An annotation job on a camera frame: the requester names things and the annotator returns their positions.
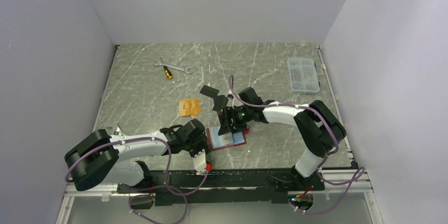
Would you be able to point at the yellow black screwdriver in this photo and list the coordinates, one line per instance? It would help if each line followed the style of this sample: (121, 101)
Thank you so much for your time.
(166, 70)

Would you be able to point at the silver open-end wrench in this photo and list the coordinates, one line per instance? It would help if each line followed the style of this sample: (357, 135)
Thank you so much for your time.
(186, 70)

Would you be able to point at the clear plastic compartment box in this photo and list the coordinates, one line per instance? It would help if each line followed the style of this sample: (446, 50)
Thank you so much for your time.
(303, 75)

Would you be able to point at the single black VIP card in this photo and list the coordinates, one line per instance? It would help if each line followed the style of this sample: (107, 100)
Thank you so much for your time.
(225, 117)

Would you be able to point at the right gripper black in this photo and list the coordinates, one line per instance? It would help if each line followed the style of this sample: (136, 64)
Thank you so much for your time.
(235, 127)

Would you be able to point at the red handled adjustable wrench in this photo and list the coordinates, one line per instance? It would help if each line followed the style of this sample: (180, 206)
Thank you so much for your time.
(117, 130)

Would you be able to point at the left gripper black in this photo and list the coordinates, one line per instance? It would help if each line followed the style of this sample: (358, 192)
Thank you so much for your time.
(204, 145)

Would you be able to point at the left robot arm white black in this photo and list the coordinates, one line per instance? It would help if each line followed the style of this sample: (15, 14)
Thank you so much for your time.
(104, 158)

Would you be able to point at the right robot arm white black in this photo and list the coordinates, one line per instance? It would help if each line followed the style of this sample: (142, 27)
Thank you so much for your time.
(320, 130)

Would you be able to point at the red leather card holder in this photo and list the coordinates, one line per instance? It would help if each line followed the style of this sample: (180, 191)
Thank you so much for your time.
(218, 142)

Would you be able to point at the single silver VIP card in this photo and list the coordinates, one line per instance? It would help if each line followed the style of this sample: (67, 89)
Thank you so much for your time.
(226, 139)

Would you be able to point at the aluminium rail frame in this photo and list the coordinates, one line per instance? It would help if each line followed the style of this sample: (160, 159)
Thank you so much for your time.
(335, 181)

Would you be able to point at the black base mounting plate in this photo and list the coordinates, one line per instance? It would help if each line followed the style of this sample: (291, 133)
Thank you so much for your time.
(243, 185)

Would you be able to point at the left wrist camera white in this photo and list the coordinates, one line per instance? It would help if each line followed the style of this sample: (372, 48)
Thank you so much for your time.
(200, 162)

